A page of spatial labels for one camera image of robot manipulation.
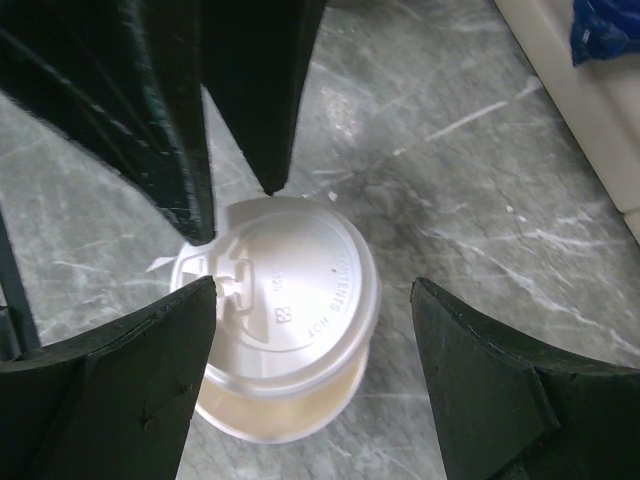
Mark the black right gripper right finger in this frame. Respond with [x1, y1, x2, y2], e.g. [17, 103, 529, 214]
[411, 278, 639, 479]

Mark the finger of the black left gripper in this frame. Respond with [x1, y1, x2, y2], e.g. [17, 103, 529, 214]
[201, 0, 325, 195]
[1, 1, 215, 245]

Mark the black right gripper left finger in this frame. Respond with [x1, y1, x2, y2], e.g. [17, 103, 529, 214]
[1, 276, 216, 479]

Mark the white paper coffee cup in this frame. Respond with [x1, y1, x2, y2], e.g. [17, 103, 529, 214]
[195, 348, 369, 444]

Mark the white plastic cup lid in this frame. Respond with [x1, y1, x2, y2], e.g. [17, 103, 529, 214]
[171, 197, 381, 398]

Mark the cream two-tier shelf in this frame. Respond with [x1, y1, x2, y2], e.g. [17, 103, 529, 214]
[495, 0, 639, 236]

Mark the blue snack bag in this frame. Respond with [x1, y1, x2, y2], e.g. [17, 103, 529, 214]
[569, 0, 640, 66]

